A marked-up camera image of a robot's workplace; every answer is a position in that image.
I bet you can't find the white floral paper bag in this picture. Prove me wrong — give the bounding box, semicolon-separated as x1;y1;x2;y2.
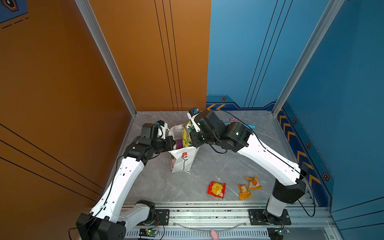
169;125;199;173

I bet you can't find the red yellow snack packet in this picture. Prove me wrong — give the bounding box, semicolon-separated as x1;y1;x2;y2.
207;181;226;199

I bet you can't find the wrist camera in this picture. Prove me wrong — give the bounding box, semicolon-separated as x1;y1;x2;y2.
156;120;169;139
187;107;201;133

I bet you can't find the circuit board right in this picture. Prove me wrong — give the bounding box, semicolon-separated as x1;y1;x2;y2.
267;228;291;240

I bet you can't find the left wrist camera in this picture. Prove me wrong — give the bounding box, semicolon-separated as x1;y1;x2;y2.
156;120;169;139

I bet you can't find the pink object on rail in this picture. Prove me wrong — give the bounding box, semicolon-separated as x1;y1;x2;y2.
210;230;219;240

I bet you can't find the aluminium corner post left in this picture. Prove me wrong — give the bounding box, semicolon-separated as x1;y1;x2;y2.
75;0;137;117

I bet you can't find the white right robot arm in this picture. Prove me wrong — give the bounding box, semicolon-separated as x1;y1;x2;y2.
187;108;309;225

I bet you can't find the purple grape candy bag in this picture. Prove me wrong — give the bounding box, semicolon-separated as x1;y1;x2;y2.
176;140;184;150

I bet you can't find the orange snack packet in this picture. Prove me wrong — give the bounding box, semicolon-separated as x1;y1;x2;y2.
246;176;263;191
238;184;252;200

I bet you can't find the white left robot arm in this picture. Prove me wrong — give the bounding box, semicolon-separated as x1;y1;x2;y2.
76;121;176;240

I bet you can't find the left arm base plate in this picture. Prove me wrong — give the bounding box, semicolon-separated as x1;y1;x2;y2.
139;209;170;226

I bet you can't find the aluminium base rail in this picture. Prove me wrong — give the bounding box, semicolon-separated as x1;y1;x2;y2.
121;202;342;240

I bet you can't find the green circuit board left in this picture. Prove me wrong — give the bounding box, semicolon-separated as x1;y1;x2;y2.
138;229;159;240

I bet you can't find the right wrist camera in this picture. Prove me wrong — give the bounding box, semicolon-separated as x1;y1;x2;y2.
187;107;201;133

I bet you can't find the aluminium corner post right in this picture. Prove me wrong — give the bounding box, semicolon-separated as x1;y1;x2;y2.
272;0;345;118

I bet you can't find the aluminium corner post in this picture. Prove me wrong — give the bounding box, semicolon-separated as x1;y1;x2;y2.
75;0;137;117
272;0;345;118

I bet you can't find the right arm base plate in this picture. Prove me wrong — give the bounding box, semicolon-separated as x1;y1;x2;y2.
248;209;292;226

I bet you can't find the blue toy microphone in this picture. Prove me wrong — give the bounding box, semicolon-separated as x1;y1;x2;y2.
225;123;256;130

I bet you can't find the green lemon candy bag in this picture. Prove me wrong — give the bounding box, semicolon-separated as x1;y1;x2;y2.
182;121;193;148

